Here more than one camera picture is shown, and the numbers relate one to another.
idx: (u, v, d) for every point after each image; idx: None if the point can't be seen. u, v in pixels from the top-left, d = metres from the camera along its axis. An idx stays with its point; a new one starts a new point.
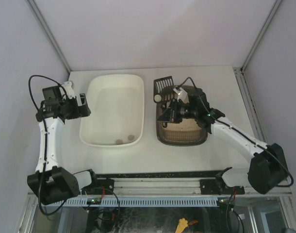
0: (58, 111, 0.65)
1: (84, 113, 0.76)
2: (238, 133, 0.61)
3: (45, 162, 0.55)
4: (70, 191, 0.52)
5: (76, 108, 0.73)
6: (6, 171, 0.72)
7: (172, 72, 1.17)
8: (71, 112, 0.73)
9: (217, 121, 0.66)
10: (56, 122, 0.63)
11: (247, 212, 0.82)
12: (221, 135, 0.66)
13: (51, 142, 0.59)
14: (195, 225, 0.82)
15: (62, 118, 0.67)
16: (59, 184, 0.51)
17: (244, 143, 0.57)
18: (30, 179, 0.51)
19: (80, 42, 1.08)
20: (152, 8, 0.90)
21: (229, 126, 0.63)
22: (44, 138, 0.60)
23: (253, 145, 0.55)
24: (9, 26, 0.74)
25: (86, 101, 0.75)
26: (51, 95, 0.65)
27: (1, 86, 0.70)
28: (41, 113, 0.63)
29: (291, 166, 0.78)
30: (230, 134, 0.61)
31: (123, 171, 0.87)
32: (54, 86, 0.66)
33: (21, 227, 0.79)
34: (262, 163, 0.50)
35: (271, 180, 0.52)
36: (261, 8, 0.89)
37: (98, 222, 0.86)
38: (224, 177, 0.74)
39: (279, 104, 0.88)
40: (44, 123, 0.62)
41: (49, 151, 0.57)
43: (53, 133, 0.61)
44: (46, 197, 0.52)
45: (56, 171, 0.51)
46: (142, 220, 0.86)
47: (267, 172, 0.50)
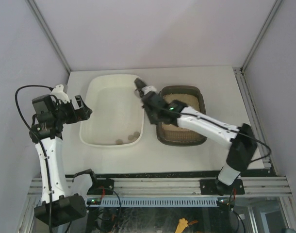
0: (54, 128, 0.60)
1: (83, 116, 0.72)
2: (208, 122, 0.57)
3: (51, 191, 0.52)
4: (79, 213, 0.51)
5: (74, 111, 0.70)
6: (5, 171, 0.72)
7: (172, 72, 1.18)
8: (68, 118, 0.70)
9: (183, 114, 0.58)
10: (55, 143, 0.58)
11: (247, 212, 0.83)
12: (189, 128, 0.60)
13: (53, 169, 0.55)
14: (195, 225, 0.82)
15: (59, 134, 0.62)
16: (69, 210, 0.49)
17: (217, 131, 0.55)
18: (38, 210, 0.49)
19: (79, 42, 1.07)
20: (153, 8, 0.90)
21: (197, 116, 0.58)
22: (45, 164, 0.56)
23: (226, 131, 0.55)
24: (9, 26, 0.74)
25: (83, 104, 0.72)
26: (43, 108, 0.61)
27: (1, 85, 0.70)
28: (36, 132, 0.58)
29: (291, 166, 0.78)
30: (200, 125, 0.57)
31: (123, 171, 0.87)
32: (45, 97, 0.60)
33: (21, 227, 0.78)
34: (240, 147, 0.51)
35: (250, 158, 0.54)
36: (262, 8, 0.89)
37: (98, 222, 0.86)
38: (220, 178, 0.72)
39: (279, 104, 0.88)
40: (41, 146, 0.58)
41: (53, 178, 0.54)
43: (53, 156, 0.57)
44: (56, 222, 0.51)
45: (64, 200, 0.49)
46: (142, 220, 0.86)
47: (244, 154, 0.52)
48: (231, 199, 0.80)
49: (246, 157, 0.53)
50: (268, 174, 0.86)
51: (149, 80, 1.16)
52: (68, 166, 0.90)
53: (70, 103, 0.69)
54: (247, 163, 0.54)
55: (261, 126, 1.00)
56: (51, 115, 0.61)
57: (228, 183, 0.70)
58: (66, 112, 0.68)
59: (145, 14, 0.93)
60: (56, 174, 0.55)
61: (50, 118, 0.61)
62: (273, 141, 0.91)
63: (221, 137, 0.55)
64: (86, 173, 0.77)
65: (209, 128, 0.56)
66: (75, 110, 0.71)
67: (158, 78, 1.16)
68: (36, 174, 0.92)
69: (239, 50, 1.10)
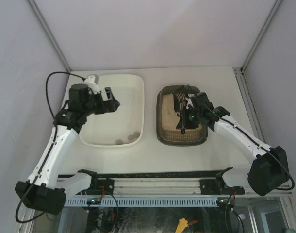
0: (75, 121, 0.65)
1: (111, 107, 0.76)
2: (243, 134, 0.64)
3: (38, 175, 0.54)
4: (52, 208, 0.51)
5: (103, 104, 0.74)
6: (7, 171, 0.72)
7: (172, 73, 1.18)
8: (96, 108, 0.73)
9: (222, 119, 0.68)
10: (67, 134, 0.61)
11: (247, 212, 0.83)
12: (223, 134, 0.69)
13: (51, 155, 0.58)
14: (195, 225, 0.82)
15: (77, 128, 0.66)
16: (43, 201, 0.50)
17: (247, 144, 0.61)
18: (18, 186, 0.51)
19: (79, 42, 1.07)
20: (153, 8, 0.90)
21: (233, 125, 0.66)
22: (50, 148, 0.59)
23: (256, 147, 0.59)
24: (9, 26, 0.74)
25: (111, 96, 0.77)
26: (75, 98, 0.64)
27: (1, 85, 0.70)
28: (58, 118, 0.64)
29: (291, 166, 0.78)
30: (234, 134, 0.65)
31: (123, 171, 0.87)
32: (82, 88, 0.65)
33: (21, 227, 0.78)
34: (264, 166, 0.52)
35: (274, 183, 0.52)
36: (261, 8, 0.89)
37: (98, 222, 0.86)
38: (223, 177, 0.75)
39: (279, 105, 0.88)
40: (55, 131, 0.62)
41: (46, 164, 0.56)
43: (59, 145, 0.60)
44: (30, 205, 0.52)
45: (41, 191, 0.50)
46: (142, 220, 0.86)
47: (269, 175, 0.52)
48: (231, 199, 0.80)
49: (269, 179, 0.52)
50: None
51: (149, 80, 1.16)
52: (69, 166, 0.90)
53: (99, 94, 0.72)
54: (269, 188, 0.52)
55: (261, 126, 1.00)
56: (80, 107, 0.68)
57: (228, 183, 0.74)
58: (95, 103, 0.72)
59: (145, 14, 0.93)
60: (51, 161, 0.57)
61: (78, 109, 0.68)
62: (273, 141, 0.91)
63: (248, 150, 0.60)
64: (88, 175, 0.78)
65: (240, 138, 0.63)
66: (105, 102, 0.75)
67: (158, 78, 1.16)
68: None
69: (239, 50, 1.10)
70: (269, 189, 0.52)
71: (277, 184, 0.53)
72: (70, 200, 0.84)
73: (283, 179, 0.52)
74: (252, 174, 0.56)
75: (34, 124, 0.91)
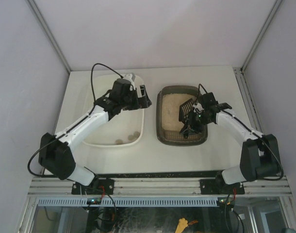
0: (111, 108, 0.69)
1: (144, 104, 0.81)
2: (239, 123, 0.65)
3: (65, 134, 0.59)
4: (61, 170, 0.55)
5: (137, 100, 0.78)
6: (7, 171, 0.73)
7: (172, 73, 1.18)
8: (131, 104, 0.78)
9: (222, 111, 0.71)
10: (103, 115, 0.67)
11: (247, 212, 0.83)
12: (224, 126, 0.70)
13: (80, 125, 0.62)
14: (195, 225, 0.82)
15: (111, 115, 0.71)
16: (57, 159, 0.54)
17: (240, 130, 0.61)
18: (45, 136, 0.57)
19: (79, 42, 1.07)
20: (153, 8, 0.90)
21: (232, 116, 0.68)
22: (83, 119, 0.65)
23: (248, 132, 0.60)
24: (9, 26, 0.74)
25: (145, 93, 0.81)
26: (117, 91, 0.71)
27: (1, 85, 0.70)
28: (100, 100, 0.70)
29: (291, 166, 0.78)
30: (231, 123, 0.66)
31: (123, 171, 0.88)
32: (125, 84, 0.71)
33: (21, 227, 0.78)
34: (253, 150, 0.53)
35: (261, 169, 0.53)
36: (261, 8, 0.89)
37: (98, 222, 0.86)
38: (223, 174, 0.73)
39: (279, 104, 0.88)
40: (93, 108, 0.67)
41: (74, 129, 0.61)
43: (91, 120, 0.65)
44: (43, 159, 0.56)
45: (62, 147, 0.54)
46: (142, 220, 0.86)
47: (256, 159, 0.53)
48: (231, 199, 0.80)
49: (258, 164, 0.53)
50: None
51: (149, 80, 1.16)
52: None
53: (136, 91, 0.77)
54: (257, 173, 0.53)
55: (261, 126, 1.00)
56: (118, 99, 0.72)
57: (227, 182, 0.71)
58: (131, 98, 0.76)
59: (145, 14, 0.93)
60: (78, 129, 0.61)
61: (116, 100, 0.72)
62: None
63: (240, 135, 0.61)
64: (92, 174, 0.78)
65: (236, 126, 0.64)
66: (139, 98, 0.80)
67: (158, 78, 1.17)
68: (36, 174, 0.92)
69: (239, 50, 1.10)
70: (257, 174, 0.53)
71: (263, 171, 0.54)
72: (70, 200, 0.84)
73: (273, 166, 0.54)
74: (242, 159, 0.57)
75: (34, 124, 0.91)
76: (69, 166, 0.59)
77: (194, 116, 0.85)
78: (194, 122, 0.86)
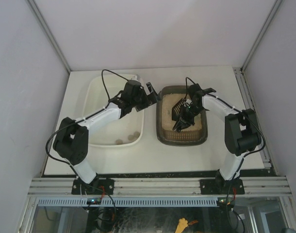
0: (124, 107, 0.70)
1: (153, 100, 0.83)
2: (221, 101, 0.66)
3: (84, 120, 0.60)
4: (74, 153, 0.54)
5: (146, 98, 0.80)
6: (7, 171, 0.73)
7: (172, 73, 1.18)
8: (141, 103, 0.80)
9: (206, 94, 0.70)
10: (115, 111, 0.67)
11: (247, 212, 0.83)
12: (209, 108, 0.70)
13: (97, 115, 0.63)
14: (195, 225, 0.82)
15: (122, 115, 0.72)
16: (74, 141, 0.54)
17: (223, 108, 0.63)
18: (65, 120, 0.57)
19: (79, 42, 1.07)
20: (153, 8, 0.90)
21: (215, 97, 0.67)
22: (100, 110, 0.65)
23: (230, 109, 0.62)
24: (9, 26, 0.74)
25: (153, 90, 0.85)
26: (129, 91, 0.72)
27: (1, 85, 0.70)
28: (115, 99, 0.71)
29: (291, 166, 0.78)
30: (213, 102, 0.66)
31: (123, 171, 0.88)
32: (136, 85, 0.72)
33: (21, 227, 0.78)
34: (234, 122, 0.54)
35: (245, 141, 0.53)
36: (261, 9, 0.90)
37: (98, 222, 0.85)
38: (221, 171, 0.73)
39: (278, 104, 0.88)
40: (108, 104, 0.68)
41: (93, 118, 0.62)
43: (108, 112, 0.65)
44: (59, 143, 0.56)
45: (80, 131, 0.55)
46: (142, 220, 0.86)
47: (238, 130, 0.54)
48: (231, 199, 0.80)
49: (240, 135, 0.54)
50: (267, 174, 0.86)
51: (149, 80, 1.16)
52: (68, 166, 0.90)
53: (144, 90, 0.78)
54: (240, 144, 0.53)
55: (261, 126, 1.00)
56: (129, 99, 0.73)
57: (227, 176, 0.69)
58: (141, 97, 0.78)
59: (145, 14, 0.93)
60: (96, 118, 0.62)
61: (128, 100, 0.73)
62: (273, 141, 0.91)
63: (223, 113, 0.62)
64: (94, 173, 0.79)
65: (218, 104, 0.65)
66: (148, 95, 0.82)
67: (158, 78, 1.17)
68: (36, 174, 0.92)
69: (239, 50, 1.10)
70: (239, 145, 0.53)
71: (248, 142, 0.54)
72: (70, 200, 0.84)
73: (255, 138, 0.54)
74: (226, 135, 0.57)
75: (34, 124, 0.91)
76: (82, 154, 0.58)
77: (185, 109, 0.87)
78: (186, 115, 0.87)
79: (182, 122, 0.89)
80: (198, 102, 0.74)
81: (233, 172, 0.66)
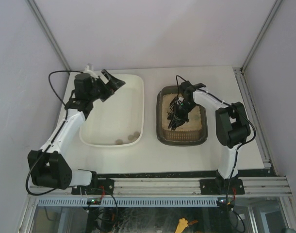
0: (84, 107, 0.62)
1: (114, 87, 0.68)
2: (211, 96, 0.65)
3: (51, 144, 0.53)
4: (60, 181, 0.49)
5: (106, 88, 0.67)
6: (7, 171, 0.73)
7: (172, 73, 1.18)
8: (101, 94, 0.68)
9: (197, 90, 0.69)
10: (77, 116, 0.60)
11: (247, 212, 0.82)
12: (200, 103, 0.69)
13: (62, 131, 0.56)
14: (195, 225, 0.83)
15: (87, 113, 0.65)
16: (53, 170, 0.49)
17: (213, 103, 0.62)
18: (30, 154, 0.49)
19: (79, 42, 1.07)
20: (153, 8, 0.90)
21: (205, 92, 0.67)
22: (61, 125, 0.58)
23: (220, 103, 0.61)
24: (8, 27, 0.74)
25: (109, 75, 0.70)
26: (80, 89, 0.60)
27: (1, 86, 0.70)
28: (70, 103, 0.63)
29: (291, 166, 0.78)
30: (203, 97, 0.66)
31: (123, 171, 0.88)
32: (84, 80, 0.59)
33: (21, 227, 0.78)
34: (223, 114, 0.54)
35: (235, 133, 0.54)
36: (261, 8, 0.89)
37: (98, 222, 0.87)
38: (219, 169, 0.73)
39: (279, 104, 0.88)
40: (67, 112, 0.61)
41: (58, 136, 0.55)
43: (70, 123, 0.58)
44: (39, 177, 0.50)
45: (53, 157, 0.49)
46: (142, 220, 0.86)
47: (228, 122, 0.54)
48: (231, 199, 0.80)
49: (230, 128, 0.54)
50: (268, 174, 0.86)
51: (149, 80, 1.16)
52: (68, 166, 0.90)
53: (100, 80, 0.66)
54: (231, 137, 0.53)
55: (261, 126, 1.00)
56: (86, 96, 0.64)
57: (225, 175, 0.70)
58: (99, 90, 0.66)
59: (145, 14, 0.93)
60: (62, 135, 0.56)
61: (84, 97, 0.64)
62: (273, 141, 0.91)
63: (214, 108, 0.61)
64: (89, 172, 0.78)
65: (208, 99, 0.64)
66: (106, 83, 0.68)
67: (158, 78, 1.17)
68: None
69: (239, 50, 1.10)
70: (230, 138, 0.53)
71: (238, 134, 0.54)
72: (70, 200, 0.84)
73: (245, 129, 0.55)
74: (217, 128, 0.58)
75: (34, 124, 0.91)
76: (67, 175, 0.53)
77: (178, 107, 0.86)
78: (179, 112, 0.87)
79: (176, 119, 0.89)
80: (189, 97, 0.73)
81: (230, 168, 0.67)
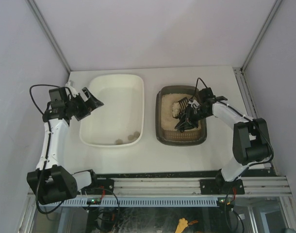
0: (64, 112, 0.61)
1: (93, 106, 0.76)
2: (231, 108, 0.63)
3: (46, 160, 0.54)
4: (68, 191, 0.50)
5: (85, 106, 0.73)
6: (7, 171, 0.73)
7: (172, 73, 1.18)
8: (79, 110, 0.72)
9: (218, 102, 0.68)
10: (61, 124, 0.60)
11: (247, 213, 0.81)
12: (219, 116, 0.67)
13: (53, 144, 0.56)
14: (195, 225, 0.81)
15: (68, 120, 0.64)
16: (59, 183, 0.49)
17: (233, 116, 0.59)
18: (30, 177, 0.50)
19: (79, 43, 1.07)
20: (153, 8, 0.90)
21: (226, 105, 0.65)
22: (48, 138, 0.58)
23: (240, 117, 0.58)
24: (9, 27, 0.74)
25: (90, 94, 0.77)
26: (57, 97, 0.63)
27: (1, 86, 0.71)
28: (47, 114, 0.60)
29: (291, 166, 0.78)
30: (222, 109, 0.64)
31: (123, 171, 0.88)
32: (60, 87, 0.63)
33: (21, 227, 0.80)
34: (241, 129, 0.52)
35: (254, 151, 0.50)
36: (261, 9, 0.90)
37: (98, 222, 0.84)
38: (222, 171, 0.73)
39: (278, 104, 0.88)
40: (49, 124, 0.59)
41: (51, 150, 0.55)
43: (57, 133, 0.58)
44: (45, 196, 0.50)
45: (55, 170, 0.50)
46: (142, 220, 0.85)
47: (246, 139, 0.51)
48: (231, 199, 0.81)
49: (248, 144, 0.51)
50: (268, 174, 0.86)
51: (149, 80, 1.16)
52: (68, 166, 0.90)
53: (79, 96, 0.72)
54: (248, 154, 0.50)
55: None
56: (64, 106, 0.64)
57: (228, 178, 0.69)
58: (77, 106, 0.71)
59: (145, 14, 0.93)
60: (54, 148, 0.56)
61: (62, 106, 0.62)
62: (273, 141, 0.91)
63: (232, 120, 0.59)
64: (87, 171, 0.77)
65: (227, 112, 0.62)
66: (86, 102, 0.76)
67: (158, 78, 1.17)
68: None
69: (239, 51, 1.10)
70: (247, 156, 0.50)
71: (257, 153, 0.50)
72: (70, 200, 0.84)
73: (265, 149, 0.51)
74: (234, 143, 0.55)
75: (34, 124, 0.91)
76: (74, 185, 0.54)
77: (192, 110, 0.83)
78: (192, 117, 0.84)
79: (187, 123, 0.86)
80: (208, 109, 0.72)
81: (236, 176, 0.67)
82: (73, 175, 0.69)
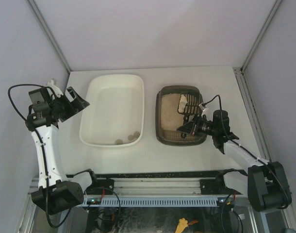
0: (50, 115, 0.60)
1: (80, 107, 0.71)
2: (243, 149, 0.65)
3: (47, 176, 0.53)
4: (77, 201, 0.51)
5: (71, 106, 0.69)
6: (7, 171, 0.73)
7: (172, 73, 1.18)
8: (65, 112, 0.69)
9: (230, 140, 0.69)
10: (51, 130, 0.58)
11: (247, 212, 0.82)
12: (230, 155, 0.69)
13: (48, 159, 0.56)
14: (195, 225, 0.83)
15: (56, 123, 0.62)
16: (67, 196, 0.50)
17: (246, 158, 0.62)
18: (34, 196, 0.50)
19: (79, 42, 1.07)
20: (153, 8, 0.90)
21: (238, 144, 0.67)
22: (42, 150, 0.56)
23: (254, 160, 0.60)
24: (8, 27, 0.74)
25: (75, 93, 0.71)
26: (39, 99, 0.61)
27: (1, 86, 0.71)
28: (30, 120, 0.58)
29: (290, 165, 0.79)
30: (236, 150, 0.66)
31: (123, 171, 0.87)
32: (41, 89, 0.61)
33: (21, 227, 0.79)
34: (257, 174, 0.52)
35: (271, 198, 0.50)
36: (262, 8, 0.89)
37: (98, 222, 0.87)
38: (224, 176, 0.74)
39: (279, 104, 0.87)
40: (38, 134, 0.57)
41: (49, 164, 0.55)
43: (49, 143, 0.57)
44: (54, 208, 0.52)
45: (60, 185, 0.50)
46: (142, 220, 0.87)
47: (262, 184, 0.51)
48: (231, 199, 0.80)
49: (264, 191, 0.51)
50: None
51: (149, 80, 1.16)
52: (68, 167, 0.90)
53: (63, 96, 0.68)
54: (265, 202, 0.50)
55: (261, 126, 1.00)
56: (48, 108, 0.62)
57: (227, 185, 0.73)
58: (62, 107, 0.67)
59: (145, 14, 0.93)
60: (50, 163, 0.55)
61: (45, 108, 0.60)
62: (273, 141, 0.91)
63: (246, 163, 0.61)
64: (86, 171, 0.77)
65: (240, 153, 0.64)
66: (72, 102, 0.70)
67: (158, 78, 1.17)
68: (36, 174, 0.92)
69: (239, 51, 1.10)
70: (265, 204, 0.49)
71: (274, 201, 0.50)
72: None
73: (281, 197, 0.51)
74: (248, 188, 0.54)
75: None
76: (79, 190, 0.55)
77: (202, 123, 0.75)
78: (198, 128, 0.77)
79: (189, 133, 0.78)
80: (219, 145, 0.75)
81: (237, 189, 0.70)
82: (74, 178, 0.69)
